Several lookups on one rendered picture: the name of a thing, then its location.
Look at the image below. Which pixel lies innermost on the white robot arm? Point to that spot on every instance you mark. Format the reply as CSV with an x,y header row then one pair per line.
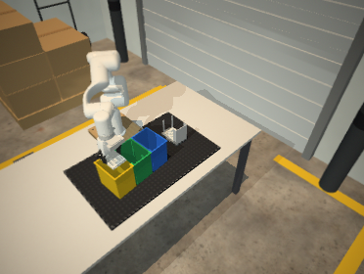
x,y
106,114

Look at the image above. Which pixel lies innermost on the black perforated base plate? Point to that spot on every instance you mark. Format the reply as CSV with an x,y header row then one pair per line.
x,y
180,161

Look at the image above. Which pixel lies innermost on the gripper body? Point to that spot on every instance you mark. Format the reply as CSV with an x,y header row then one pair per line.
x,y
103,146

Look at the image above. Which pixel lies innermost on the yellow open-top bin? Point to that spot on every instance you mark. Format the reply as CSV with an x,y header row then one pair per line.
x,y
119,181

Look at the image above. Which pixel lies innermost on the green bin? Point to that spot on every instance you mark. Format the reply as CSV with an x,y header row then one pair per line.
x,y
140,157

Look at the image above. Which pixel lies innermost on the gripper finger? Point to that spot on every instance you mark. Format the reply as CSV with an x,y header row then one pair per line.
x,y
118,149
100,156

